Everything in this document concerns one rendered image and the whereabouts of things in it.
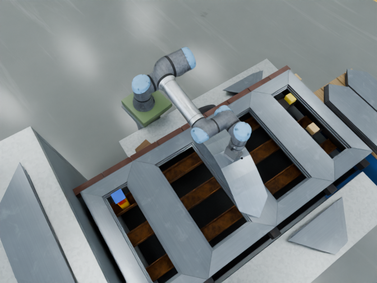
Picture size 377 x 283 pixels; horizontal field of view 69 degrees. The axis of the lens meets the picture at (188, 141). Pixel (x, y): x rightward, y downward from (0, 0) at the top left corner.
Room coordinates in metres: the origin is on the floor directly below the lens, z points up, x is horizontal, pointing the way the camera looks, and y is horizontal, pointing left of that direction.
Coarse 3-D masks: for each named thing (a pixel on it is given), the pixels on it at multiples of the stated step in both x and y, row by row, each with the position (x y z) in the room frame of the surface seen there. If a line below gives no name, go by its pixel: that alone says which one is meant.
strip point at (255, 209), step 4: (260, 200) 0.35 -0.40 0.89; (264, 200) 0.35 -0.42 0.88; (252, 204) 0.33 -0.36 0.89; (256, 204) 0.33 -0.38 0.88; (260, 204) 0.33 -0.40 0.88; (264, 204) 0.33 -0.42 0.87; (244, 208) 0.30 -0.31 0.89; (248, 208) 0.30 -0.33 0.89; (252, 208) 0.31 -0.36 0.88; (256, 208) 0.31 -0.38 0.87; (260, 208) 0.31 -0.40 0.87; (244, 212) 0.28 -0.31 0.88; (248, 212) 0.29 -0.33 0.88; (252, 212) 0.29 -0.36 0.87; (256, 212) 0.29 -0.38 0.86; (260, 212) 0.29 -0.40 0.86; (256, 216) 0.27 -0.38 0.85
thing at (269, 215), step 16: (192, 144) 0.68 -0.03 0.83; (208, 160) 0.58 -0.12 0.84; (80, 192) 0.36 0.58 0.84; (112, 192) 0.37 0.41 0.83; (288, 192) 0.42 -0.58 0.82; (272, 208) 0.32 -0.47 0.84; (272, 224) 0.24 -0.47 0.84; (128, 240) 0.12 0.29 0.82; (160, 240) 0.13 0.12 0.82; (224, 240) 0.15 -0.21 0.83; (144, 272) -0.02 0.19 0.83
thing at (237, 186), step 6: (246, 174) 0.46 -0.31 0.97; (252, 174) 0.47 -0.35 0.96; (258, 174) 0.47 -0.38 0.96; (234, 180) 0.43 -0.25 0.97; (240, 180) 0.43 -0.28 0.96; (246, 180) 0.44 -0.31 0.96; (252, 180) 0.44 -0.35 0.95; (258, 180) 0.44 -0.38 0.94; (234, 186) 0.40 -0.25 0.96; (240, 186) 0.40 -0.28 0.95; (246, 186) 0.41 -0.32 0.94; (252, 186) 0.41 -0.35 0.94; (234, 192) 0.37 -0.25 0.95; (240, 192) 0.38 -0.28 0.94
